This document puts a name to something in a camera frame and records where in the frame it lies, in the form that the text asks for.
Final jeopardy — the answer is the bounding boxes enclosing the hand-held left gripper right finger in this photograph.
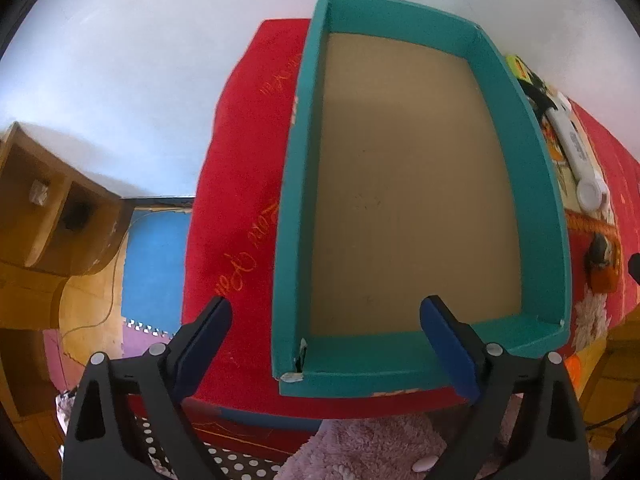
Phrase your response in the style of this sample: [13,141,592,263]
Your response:
[419,296,592,480]

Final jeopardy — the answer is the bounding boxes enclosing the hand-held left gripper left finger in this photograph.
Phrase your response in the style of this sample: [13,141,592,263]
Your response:
[61,296,234,480]

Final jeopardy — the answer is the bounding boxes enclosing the teal cardboard box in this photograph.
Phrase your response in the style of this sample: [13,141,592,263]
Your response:
[270,0,573,398]

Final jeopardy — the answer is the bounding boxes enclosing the pink floor mat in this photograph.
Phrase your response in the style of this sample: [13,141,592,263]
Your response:
[42,317,176,396]

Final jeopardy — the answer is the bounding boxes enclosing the blue floor mat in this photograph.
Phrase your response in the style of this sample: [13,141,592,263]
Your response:
[120,207,193,333]

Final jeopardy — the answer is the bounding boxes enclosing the black polka dot cloth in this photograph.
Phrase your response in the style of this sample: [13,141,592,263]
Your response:
[135,410,286,480]

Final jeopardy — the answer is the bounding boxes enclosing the pink fluffy cloth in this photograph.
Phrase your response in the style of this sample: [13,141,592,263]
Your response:
[275,400,521,480]

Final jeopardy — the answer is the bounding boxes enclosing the red printed blanket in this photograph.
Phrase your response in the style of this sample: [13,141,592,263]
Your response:
[181,19,640,448]

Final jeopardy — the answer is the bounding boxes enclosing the wooden furniture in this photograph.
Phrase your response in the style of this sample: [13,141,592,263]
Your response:
[580,305,640,426]

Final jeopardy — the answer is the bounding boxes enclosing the wooden cabinet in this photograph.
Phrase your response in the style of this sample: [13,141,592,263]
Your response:
[0,121,135,331]

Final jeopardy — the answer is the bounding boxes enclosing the black clip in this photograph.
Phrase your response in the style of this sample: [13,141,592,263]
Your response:
[522,77,556,111]

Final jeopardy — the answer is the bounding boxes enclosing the green utility knife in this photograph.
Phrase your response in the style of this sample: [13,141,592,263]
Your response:
[505,55,533,83]

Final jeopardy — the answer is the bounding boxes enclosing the thin floor cable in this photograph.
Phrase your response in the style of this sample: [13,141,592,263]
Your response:
[60,250,126,341]

